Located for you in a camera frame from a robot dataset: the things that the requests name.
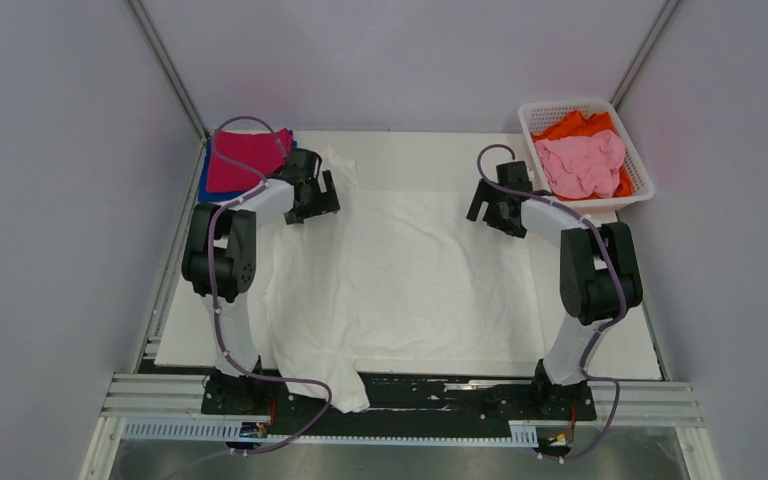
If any folded magenta t-shirt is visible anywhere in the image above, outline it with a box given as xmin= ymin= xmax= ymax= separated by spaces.
xmin=205 ymin=128 xmax=295 ymax=195

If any folded blue t-shirt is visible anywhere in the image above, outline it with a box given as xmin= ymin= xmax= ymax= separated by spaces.
xmin=197 ymin=135 xmax=298 ymax=204

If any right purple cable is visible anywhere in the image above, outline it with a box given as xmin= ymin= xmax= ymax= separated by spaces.
xmin=476 ymin=143 xmax=629 ymax=464

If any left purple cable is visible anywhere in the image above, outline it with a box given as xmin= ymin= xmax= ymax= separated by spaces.
xmin=206 ymin=115 xmax=334 ymax=456

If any white slotted cable duct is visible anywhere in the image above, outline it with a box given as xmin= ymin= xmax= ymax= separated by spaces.
xmin=121 ymin=418 xmax=538 ymax=448

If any white plastic basket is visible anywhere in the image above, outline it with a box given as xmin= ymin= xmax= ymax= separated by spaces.
xmin=518 ymin=98 xmax=654 ymax=212

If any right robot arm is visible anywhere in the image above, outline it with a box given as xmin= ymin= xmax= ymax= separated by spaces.
xmin=478 ymin=168 xmax=643 ymax=418

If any purple cable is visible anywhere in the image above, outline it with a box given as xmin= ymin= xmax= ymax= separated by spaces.
xmin=476 ymin=143 xmax=629 ymax=464
xmin=206 ymin=115 xmax=334 ymax=456

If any white t-shirt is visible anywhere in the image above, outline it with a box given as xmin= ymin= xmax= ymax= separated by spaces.
xmin=249 ymin=149 xmax=546 ymax=413

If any pink t-shirt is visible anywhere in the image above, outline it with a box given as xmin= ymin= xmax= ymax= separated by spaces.
xmin=535 ymin=130 xmax=633 ymax=200

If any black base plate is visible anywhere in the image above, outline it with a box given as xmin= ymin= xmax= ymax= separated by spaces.
xmin=201 ymin=373 xmax=597 ymax=436

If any orange t-shirt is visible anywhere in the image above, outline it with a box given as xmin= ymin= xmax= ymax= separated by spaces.
xmin=530 ymin=109 xmax=636 ymax=200

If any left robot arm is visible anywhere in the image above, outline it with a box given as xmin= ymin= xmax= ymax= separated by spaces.
xmin=181 ymin=148 xmax=340 ymax=413

